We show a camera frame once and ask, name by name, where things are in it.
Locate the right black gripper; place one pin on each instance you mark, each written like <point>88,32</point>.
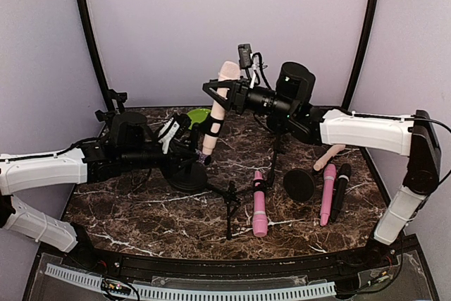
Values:
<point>239,88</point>

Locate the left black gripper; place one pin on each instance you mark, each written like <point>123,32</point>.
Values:
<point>176,154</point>

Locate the black stand holding beige mic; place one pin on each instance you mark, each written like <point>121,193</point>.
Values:
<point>192,177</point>

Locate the black round-base mic stand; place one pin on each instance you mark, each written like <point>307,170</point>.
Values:
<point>119,98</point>

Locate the pink microphone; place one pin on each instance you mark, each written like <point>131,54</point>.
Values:
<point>259,219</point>
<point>329,175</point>

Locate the black microphone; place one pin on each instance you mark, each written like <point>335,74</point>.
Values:
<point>344,175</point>

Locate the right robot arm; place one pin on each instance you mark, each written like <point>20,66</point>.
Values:
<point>412,136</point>

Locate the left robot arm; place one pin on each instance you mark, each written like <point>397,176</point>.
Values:
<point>129,144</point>

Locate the purple glitter microphone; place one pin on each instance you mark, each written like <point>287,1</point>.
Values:
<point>203,158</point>

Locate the black tripod mic stand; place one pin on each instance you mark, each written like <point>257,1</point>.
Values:
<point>232,202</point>

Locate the black empty mic stand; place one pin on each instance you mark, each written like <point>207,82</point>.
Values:
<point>276,127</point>

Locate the pink microphone front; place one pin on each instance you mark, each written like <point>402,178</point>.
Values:
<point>259,219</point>

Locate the green plate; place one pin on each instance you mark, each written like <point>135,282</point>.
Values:
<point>198,116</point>

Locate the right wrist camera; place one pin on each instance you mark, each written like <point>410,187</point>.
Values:
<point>251,63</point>

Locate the left black frame post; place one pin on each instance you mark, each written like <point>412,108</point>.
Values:
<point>94,53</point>

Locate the black frame post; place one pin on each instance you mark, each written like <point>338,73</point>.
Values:
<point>94,53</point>
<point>367,25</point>

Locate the right black frame post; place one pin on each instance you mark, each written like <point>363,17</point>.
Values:
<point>367,25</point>

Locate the white cable duct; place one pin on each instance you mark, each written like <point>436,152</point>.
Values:
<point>193,289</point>

